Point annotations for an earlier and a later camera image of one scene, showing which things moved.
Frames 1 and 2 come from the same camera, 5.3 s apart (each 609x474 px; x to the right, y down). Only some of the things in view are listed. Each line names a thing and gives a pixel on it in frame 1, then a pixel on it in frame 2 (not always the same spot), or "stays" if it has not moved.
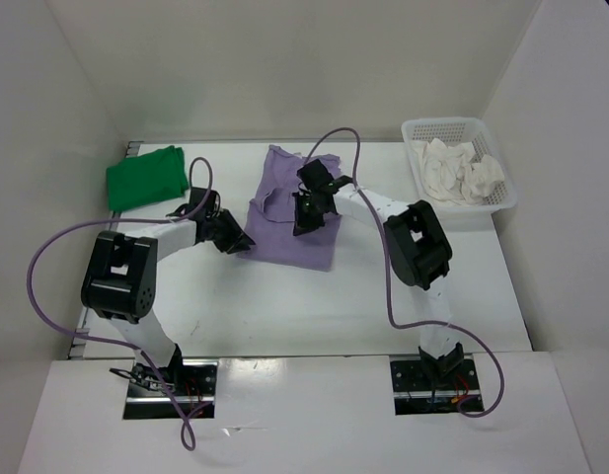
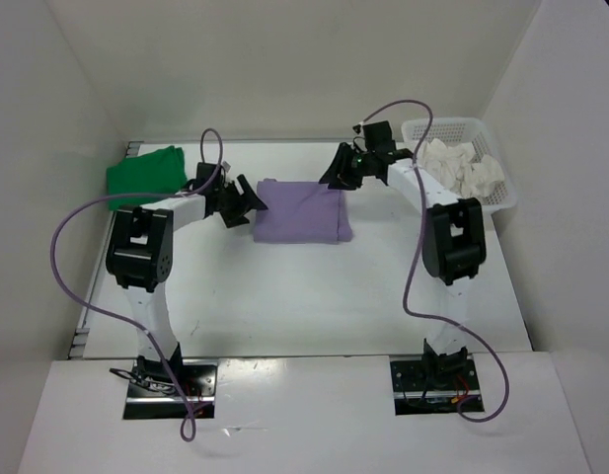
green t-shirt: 147,178 stays
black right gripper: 304,223 -> 339,175
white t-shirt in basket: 449,173 stays
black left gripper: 237,238 -> 245,202
